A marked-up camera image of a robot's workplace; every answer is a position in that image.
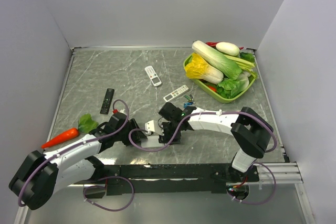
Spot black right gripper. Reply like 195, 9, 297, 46
157, 120, 182, 145

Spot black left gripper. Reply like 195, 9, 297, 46
114, 118, 147, 146

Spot white remote control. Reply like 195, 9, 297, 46
141, 135, 164, 148

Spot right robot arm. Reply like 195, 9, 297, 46
159, 102, 277, 181

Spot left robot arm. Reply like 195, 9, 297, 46
9, 112, 138, 210

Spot small white button remote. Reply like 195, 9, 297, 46
163, 85, 189, 102

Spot black remote control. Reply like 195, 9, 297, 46
100, 88, 114, 115

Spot white remote with screen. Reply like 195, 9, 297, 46
145, 66, 162, 87

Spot green leaf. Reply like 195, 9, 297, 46
78, 113, 99, 134

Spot green plastic tray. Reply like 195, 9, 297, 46
183, 53, 258, 103

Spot yellow napa cabbage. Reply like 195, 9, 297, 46
184, 53, 224, 84

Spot orange carrot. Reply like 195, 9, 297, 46
40, 127, 79, 149

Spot green lettuce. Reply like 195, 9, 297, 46
216, 73, 249, 99

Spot green napa cabbage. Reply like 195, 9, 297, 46
192, 40, 242, 80

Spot red chili pepper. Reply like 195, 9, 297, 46
206, 42, 218, 47

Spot green celery stalks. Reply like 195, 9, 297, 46
225, 52, 258, 78

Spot white radish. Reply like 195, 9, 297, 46
215, 42, 240, 57

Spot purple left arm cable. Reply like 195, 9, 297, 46
17, 99, 130, 207

